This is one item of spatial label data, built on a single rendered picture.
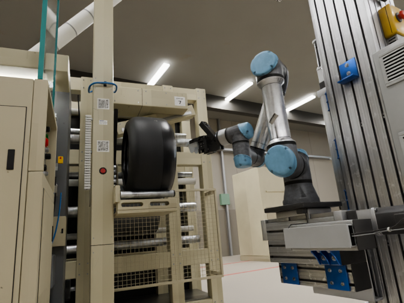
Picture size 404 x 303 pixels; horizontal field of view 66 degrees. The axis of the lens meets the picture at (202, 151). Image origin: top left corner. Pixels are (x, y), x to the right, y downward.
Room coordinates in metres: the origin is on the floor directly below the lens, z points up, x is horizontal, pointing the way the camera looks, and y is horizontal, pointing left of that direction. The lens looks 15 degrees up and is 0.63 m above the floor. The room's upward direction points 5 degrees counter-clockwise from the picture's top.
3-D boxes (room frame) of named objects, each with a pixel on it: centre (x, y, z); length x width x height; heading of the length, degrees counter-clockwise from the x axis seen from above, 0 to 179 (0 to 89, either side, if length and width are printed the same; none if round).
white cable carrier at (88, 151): (1.87, 0.71, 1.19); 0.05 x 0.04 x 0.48; 22
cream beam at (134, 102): (2.37, 0.41, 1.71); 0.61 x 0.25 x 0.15; 112
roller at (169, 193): (1.92, 0.36, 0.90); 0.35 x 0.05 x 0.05; 112
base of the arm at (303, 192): (1.32, -0.40, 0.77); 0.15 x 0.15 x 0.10
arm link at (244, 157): (1.32, -0.18, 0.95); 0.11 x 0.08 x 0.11; 147
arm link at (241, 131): (1.31, -0.17, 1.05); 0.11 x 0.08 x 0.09; 54
